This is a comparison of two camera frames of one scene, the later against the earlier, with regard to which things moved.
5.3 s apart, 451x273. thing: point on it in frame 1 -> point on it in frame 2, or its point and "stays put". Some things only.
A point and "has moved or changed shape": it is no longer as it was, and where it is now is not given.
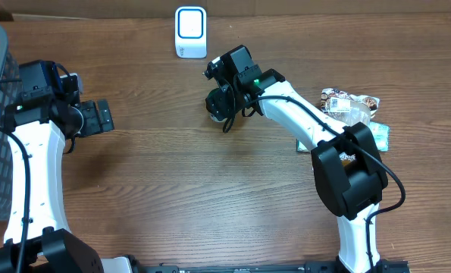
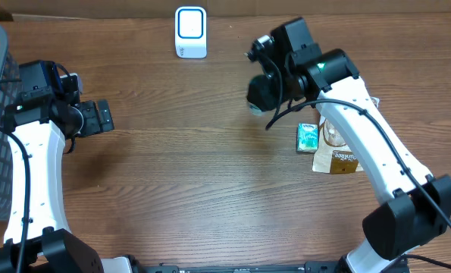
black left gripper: x=94 y=124 stays put
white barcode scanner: x=191 y=32 stays put
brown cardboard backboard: x=76 y=10 stays put
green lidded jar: x=210 y=101 has moved or changed shape
